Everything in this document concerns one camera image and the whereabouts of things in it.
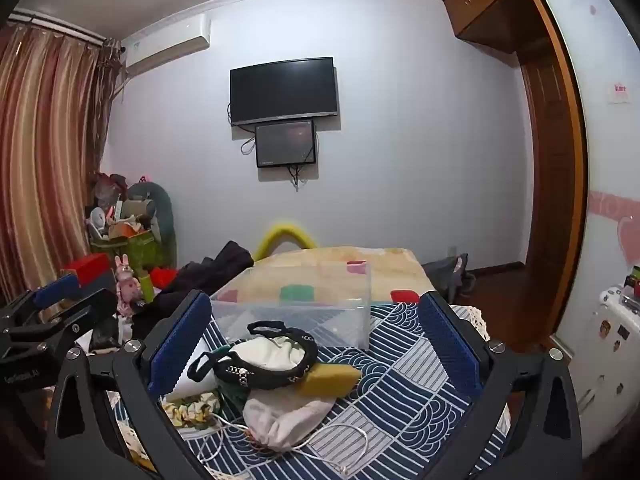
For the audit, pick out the white air conditioner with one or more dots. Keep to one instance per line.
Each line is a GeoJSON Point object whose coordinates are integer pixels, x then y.
{"type": "Point", "coordinates": [167, 40]}

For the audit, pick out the red box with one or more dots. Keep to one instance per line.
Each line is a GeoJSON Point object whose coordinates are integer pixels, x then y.
{"type": "Point", "coordinates": [89, 267]}

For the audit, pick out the yellow patchwork blanket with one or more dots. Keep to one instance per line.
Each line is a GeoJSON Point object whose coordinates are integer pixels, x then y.
{"type": "Point", "coordinates": [390, 267]}

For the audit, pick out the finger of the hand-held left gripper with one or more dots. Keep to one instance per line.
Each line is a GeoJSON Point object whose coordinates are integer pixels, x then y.
{"type": "Point", "coordinates": [87, 305]}
{"type": "Point", "coordinates": [56, 290]}

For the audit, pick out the white paper card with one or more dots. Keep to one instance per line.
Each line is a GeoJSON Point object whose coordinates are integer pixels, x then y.
{"type": "Point", "coordinates": [197, 375]}

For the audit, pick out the clear plastic box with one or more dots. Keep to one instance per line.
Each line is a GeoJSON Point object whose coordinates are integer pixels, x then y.
{"type": "Point", "coordinates": [300, 305]}

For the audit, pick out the white cloth pouch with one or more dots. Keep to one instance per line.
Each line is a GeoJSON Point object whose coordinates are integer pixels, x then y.
{"type": "Point", "coordinates": [267, 355]}

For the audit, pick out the green shopping bag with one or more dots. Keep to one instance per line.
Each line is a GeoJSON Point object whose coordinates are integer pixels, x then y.
{"type": "Point", "coordinates": [131, 250]}

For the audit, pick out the white lace cloth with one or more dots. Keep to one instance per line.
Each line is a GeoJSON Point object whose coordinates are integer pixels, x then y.
{"type": "Point", "coordinates": [472, 322]}

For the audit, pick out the grey bag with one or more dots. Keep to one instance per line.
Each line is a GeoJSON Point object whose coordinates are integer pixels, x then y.
{"type": "Point", "coordinates": [450, 275]}

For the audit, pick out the white mini fridge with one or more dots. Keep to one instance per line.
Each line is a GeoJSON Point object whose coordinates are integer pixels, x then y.
{"type": "Point", "coordinates": [605, 370]}

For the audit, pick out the green yellow scrunchie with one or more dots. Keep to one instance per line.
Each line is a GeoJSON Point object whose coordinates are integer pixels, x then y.
{"type": "Point", "coordinates": [192, 410]}

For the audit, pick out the red cloth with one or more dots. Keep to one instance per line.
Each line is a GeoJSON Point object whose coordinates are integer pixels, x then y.
{"type": "Point", "coordinates": [162, 276]}

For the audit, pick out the striped red curtain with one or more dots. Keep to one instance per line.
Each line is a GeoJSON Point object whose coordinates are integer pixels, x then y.
{"type": "Point", "coordinates": [45, 160]}

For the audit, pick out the green cloth item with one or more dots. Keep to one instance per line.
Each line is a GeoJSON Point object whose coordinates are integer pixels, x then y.
{"type": "Point", "coordinates": [231, 392]}

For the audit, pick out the black wall television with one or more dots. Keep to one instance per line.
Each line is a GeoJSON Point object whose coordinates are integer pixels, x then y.
{"type": "Point", "coordinates": [284, 90]}

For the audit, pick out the pink bunny plush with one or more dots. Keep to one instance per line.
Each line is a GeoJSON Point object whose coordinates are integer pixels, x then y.
{"type": "Point", "coordinates": [127, 287]}

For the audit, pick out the green bottle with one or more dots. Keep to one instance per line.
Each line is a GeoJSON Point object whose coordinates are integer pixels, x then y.
{"type": "Point", "coordinates": [148, 287]}

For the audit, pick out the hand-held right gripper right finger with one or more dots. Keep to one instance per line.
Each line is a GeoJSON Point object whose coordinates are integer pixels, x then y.
{"type": "Point", "coordinates": [450, 347]}

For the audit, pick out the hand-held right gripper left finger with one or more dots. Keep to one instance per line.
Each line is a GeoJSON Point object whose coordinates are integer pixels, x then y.
{"type": "Point", "coordinates": [176, 347]}

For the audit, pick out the brown wooden door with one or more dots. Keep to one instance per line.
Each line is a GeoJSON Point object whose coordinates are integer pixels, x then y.
{"type": "Point", "coordinates": [547, 200]}

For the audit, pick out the black clothes pile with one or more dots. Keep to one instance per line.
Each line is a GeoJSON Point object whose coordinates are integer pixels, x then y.
{"type": "Point", "coordinates": [210, 272]}

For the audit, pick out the pink wall sticker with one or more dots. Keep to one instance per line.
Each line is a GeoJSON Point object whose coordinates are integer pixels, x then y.
{"type": "Point", "coordinates": [619, 92]}

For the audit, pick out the yellow sponge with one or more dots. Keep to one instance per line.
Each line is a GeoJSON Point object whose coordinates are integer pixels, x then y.
{"type": "Point", "coordinates": [330, 379]}

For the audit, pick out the green toy bin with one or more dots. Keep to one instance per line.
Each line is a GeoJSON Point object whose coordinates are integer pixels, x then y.
{"type": "Point", "coordinates": [162, 215]}

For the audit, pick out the small black monitor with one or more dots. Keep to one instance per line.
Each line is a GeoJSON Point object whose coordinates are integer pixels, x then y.
{"type": "Point", "coordinates": [285, 143]}

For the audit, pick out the wooden overhead cabinet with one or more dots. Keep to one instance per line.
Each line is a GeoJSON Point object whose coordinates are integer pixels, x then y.
{"type": "Point", "coordinates": [487, 5]}

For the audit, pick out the yellow foam arch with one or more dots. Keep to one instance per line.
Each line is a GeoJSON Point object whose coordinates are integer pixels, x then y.
{"type": "Point", "coordinates": [285, 232]}

